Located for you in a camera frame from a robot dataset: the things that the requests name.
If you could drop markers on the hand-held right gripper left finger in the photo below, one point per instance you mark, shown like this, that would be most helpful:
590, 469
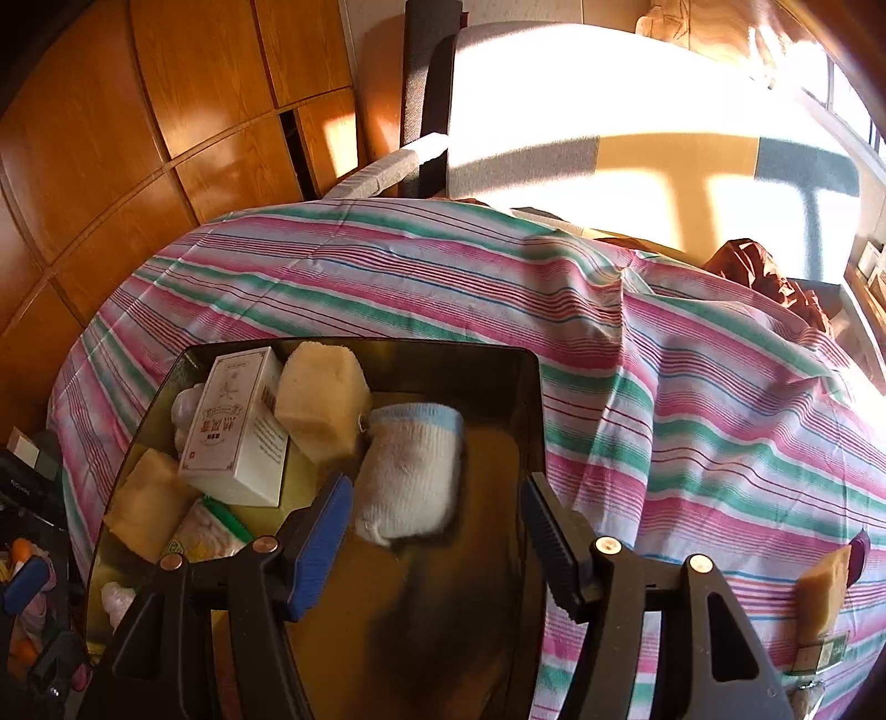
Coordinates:
322, 547

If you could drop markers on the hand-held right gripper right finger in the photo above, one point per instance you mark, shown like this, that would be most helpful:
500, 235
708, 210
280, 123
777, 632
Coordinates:
554, 547

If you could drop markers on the yellow label snack packet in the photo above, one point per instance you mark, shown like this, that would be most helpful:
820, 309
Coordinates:
207, 533

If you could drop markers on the white sock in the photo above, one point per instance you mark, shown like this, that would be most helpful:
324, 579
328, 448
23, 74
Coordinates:
408, 471

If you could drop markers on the yellow sponge block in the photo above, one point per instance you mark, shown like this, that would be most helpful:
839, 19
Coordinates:
145, 502
322, 401
824, 588

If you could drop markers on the white printed carton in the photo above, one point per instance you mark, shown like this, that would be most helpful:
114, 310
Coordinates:
235, 429

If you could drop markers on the white crumpled wrapper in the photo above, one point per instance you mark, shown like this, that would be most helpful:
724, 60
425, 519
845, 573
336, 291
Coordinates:
187, 408
114, 599

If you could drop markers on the striped bedsheet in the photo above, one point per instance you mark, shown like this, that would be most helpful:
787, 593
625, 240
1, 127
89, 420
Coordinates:
623, 346

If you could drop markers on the green and white carton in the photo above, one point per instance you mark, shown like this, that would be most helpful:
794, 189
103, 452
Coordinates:
820, 654

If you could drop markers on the purple foil packet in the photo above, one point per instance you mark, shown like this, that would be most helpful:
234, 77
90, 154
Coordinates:
858, 554

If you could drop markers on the black case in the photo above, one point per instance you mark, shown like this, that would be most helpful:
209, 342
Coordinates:
21, 484

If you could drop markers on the red-brown cloth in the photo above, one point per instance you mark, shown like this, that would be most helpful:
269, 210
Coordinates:
754, 270

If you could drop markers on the wooden wardrobe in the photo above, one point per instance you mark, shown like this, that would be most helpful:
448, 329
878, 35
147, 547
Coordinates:
138, 138

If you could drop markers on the tan printed cushion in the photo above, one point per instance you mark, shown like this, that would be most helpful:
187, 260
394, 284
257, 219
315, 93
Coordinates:
661, 21

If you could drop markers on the window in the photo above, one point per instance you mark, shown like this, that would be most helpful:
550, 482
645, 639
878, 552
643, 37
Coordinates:
841, 90

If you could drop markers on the armchair with black frame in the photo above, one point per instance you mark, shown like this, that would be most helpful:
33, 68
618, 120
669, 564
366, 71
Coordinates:
554, 104

